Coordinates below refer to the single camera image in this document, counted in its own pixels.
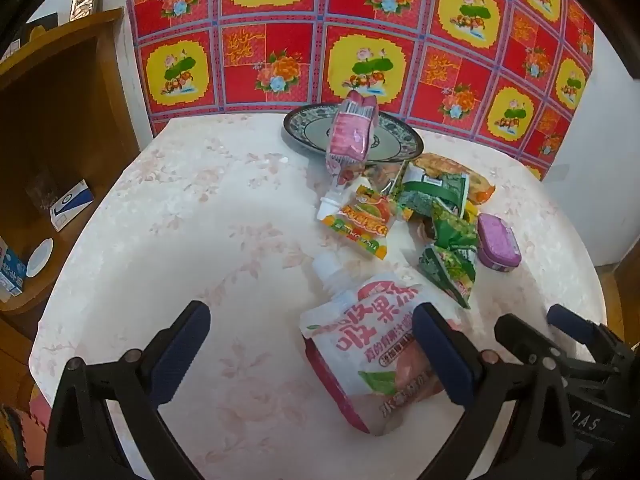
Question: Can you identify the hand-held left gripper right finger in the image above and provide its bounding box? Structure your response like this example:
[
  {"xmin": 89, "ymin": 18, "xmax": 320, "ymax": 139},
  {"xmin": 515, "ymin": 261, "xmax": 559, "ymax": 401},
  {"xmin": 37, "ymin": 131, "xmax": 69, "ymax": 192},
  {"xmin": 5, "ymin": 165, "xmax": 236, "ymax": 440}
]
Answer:
[{"xmin": 412, "ymin": 304, "xmax": 586, "ymax": 480}]

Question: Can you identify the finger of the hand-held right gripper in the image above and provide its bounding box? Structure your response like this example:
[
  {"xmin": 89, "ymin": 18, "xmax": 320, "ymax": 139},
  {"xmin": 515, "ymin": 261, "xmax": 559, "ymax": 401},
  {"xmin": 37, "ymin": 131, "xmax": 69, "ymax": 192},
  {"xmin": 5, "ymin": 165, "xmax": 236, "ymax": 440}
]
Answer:
[
  {"xmin": 546, "ymin": 304, "xmax": 631, "ymax": 361},
  {"xmin": 494, "ymin": 313, "xmax": 606, "ymax": 377}
]

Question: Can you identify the large white pink jelly pouch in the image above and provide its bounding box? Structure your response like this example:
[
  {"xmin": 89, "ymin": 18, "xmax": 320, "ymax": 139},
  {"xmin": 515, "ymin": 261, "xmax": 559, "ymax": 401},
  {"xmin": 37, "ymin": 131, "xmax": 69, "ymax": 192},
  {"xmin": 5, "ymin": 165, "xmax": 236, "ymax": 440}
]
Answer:
[{"xmin": 299, "ymin": 252, "xmax": 466, "ymax": 435}]

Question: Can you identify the pale floral tablecloth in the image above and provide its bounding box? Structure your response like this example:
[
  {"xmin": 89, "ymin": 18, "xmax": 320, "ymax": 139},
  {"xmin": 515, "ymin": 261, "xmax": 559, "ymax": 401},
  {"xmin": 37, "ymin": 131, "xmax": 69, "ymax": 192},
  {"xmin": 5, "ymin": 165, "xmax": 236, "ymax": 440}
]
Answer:
[{"xmin": 27, "ymin": 112, "xmax": 608, "ymax": 480}]

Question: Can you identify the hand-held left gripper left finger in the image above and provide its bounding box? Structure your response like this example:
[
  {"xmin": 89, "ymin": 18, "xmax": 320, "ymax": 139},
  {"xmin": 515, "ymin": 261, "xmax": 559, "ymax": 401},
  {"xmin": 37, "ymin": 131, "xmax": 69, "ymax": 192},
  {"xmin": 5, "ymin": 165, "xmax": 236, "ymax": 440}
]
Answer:
[{"xmin": 45, "ymin": 300, "xmax": 211, "ymax": 480}]

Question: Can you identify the clear glass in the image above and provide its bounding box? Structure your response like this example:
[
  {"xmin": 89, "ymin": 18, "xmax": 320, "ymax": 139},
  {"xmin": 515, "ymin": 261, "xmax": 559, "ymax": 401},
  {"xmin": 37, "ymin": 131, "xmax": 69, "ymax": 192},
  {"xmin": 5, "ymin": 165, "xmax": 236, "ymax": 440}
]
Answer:
[{"xmin": 24, "ymin": 170, "xmax": 58, "ymax": 211}]

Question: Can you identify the blue carton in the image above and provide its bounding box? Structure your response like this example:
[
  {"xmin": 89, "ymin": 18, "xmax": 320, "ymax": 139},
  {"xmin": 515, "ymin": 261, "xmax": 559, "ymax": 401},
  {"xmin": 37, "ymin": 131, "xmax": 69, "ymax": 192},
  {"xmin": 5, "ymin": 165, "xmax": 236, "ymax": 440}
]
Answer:
[{"xmin": 0, "ymin": 237, "xmax": 25, "ymax": 303}]

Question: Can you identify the blue white box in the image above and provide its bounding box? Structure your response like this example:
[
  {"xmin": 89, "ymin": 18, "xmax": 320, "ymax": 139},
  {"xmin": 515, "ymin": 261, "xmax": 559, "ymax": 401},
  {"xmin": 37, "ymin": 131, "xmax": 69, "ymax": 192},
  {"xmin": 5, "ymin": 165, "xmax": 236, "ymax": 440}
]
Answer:
[{"xmin": 50, "ymin": 179, "xmax": 95, "ymax": 232}]

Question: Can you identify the dark patterned plate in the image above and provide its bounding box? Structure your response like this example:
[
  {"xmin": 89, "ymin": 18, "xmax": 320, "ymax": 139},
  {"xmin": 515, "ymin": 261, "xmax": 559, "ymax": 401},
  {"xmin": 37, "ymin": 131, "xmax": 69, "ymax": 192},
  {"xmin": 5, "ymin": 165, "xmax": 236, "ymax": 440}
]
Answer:
[{"xmin": 282, "ymin": 104, "xmax": 425, "ymax": 163}]

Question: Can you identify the pink snack packet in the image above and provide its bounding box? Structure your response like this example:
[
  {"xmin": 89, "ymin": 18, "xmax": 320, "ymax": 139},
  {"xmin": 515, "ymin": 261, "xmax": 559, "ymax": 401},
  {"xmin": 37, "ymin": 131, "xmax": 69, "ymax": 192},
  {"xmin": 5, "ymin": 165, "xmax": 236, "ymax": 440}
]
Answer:
[{"xmin": 325, "ymin": 89, "xmax": 379, "ymax": 186}]

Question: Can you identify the purple snack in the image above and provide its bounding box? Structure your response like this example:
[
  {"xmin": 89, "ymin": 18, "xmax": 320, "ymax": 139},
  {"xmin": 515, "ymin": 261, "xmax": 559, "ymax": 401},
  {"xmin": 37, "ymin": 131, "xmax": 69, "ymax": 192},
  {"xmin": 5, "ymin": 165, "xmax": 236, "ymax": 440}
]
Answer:
[{"xmin": 476, "ymin": 212, "xmax": 522, "ymax": 275}]

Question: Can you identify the white round lid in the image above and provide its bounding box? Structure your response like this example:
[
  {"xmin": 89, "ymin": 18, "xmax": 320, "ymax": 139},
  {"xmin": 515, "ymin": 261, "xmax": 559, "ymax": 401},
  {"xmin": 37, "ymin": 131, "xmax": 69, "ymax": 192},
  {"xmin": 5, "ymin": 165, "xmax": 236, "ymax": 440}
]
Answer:
[{"xmin": 25, "ymin": 237, "xmax": 54, "ymax": 278}]

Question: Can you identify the orange bread packet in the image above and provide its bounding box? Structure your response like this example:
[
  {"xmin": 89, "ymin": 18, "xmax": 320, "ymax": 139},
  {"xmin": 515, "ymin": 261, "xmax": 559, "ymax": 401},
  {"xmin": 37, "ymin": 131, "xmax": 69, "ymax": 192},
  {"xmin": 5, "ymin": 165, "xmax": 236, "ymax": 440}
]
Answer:
[{"xmin": 410, "ymin": 152, "xmax": 496, "ymax": 206}]

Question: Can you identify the black box white label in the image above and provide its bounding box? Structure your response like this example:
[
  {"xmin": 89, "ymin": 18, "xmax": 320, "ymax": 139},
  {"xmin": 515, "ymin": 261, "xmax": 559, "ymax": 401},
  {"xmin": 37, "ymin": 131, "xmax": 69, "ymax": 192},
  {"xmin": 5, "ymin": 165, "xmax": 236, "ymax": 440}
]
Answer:
[{"xmin": 0, "ymin": 12, "xmax": 58, "ymax": 63}]

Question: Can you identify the green white snack packet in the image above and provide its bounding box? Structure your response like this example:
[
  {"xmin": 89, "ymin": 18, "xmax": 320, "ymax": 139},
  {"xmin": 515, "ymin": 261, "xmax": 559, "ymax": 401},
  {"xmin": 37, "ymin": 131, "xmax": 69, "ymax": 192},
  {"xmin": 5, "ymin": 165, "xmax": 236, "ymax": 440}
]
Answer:
[{"xmin": 395, "ymin": 160, "xmax": 471, "ymax": 221}]

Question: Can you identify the red floral printed cloth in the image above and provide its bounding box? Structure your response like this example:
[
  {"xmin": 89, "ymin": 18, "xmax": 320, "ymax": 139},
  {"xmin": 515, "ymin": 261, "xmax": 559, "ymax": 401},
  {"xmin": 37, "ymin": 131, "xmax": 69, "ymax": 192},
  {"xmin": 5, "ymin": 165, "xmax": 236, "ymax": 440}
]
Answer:
[{"xmin": 125, "ymin": 0, "xmax": 596, "ymax": 181}]

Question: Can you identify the wooden cabinet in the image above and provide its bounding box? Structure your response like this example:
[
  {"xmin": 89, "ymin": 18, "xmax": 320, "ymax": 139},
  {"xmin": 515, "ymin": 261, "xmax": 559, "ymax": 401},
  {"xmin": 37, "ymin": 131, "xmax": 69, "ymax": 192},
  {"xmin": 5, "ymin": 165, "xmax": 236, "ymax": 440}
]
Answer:
[{"xmin": 0, "ymin": 7, "xmax": 141, "ymax": 341}]

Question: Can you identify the orange jelly pouch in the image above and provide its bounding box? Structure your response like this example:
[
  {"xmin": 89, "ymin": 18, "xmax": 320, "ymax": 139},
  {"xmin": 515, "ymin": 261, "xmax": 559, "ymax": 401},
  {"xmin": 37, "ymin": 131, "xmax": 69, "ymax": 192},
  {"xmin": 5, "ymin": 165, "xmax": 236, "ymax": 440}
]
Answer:
[{"xmin": 316, "ymin": 185, "xmax": 401, "ymax": 261}]

